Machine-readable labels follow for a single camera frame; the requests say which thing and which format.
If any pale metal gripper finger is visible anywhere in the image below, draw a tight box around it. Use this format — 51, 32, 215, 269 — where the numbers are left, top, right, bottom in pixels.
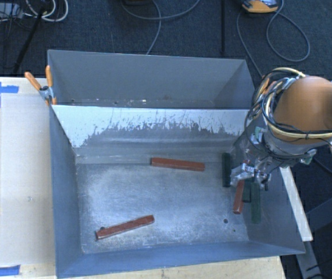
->
230, 169, 247, 187
255, 174, 272, 191

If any dark green flat block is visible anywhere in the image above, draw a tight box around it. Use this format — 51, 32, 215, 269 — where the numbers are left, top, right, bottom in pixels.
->
250, 181, 262, 224
242, 181, 252, 203
221, 152, 233, 188

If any red-brown flat block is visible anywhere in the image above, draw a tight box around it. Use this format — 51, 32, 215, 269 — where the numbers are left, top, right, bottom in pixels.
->
232, 180, 246, 215
95, 214, 156, 241
150, 156, 206, 172

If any grey metal bin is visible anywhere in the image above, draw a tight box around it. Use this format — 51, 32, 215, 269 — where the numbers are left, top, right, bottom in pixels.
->
47, 49, 306, 279

